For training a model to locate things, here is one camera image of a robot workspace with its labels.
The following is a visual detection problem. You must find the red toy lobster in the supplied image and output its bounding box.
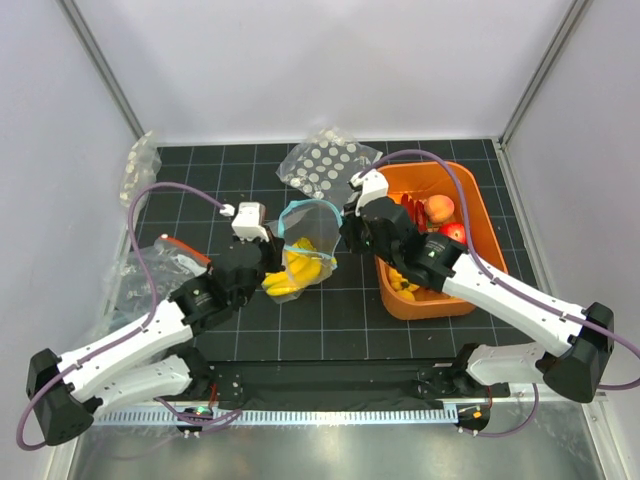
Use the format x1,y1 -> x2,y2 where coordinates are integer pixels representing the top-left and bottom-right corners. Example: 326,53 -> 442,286
401,193 -> 428,233

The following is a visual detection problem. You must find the yellow toy bell pepper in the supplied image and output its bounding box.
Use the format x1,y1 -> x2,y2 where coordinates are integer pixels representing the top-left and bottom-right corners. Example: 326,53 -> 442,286
388,268 -> 419,302

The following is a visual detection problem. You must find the yellow toy banana bunch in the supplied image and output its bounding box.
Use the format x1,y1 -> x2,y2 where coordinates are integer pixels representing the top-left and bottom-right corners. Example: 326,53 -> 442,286
262,237 -> 337,303

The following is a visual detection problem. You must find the clear blue-zip bag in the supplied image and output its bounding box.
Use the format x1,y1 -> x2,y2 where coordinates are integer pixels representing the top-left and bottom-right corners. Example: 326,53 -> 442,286
262,199 -> 342,304

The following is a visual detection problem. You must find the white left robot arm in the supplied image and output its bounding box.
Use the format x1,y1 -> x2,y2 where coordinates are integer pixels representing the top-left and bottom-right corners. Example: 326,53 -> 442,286
16,234 -> 285,450

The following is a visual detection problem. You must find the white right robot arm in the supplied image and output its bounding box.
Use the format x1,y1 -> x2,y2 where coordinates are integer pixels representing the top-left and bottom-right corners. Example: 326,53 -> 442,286
340,193 -> 614,403

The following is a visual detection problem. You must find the clear red-zip bag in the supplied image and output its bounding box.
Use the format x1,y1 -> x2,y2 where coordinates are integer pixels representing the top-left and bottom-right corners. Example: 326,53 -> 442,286
107,234 -> 209,321

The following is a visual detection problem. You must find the clear polka dot bag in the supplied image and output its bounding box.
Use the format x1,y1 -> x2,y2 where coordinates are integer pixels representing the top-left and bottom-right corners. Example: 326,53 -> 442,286
276,126 -> 383,207

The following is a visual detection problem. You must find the toy peach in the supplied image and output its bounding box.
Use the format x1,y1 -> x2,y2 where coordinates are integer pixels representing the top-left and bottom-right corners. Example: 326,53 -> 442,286
423,194 -> 455,224

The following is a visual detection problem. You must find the orange plastic bin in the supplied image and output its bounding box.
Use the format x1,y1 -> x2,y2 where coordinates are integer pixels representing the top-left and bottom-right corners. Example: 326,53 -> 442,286
375,162 -> 507,321

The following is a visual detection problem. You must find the red toy apple upper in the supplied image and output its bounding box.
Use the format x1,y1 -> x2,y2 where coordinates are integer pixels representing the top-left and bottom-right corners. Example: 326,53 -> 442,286
438,222 -> 467,245

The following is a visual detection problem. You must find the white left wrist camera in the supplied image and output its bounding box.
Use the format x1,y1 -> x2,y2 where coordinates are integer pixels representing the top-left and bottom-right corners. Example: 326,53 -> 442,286
231,202 -> 270,242

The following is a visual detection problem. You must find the clear dotted bag at wall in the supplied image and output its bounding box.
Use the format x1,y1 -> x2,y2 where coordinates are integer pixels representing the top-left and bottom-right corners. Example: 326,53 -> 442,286
119,130 -> 162,226

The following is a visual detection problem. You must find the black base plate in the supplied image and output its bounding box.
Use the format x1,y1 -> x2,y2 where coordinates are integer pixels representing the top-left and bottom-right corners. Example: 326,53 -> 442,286
152,357 -> 511,405

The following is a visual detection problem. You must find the white slotted cable duct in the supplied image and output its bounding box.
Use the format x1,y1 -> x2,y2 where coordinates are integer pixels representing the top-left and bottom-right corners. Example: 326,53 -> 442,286
94,404 -> 458,427

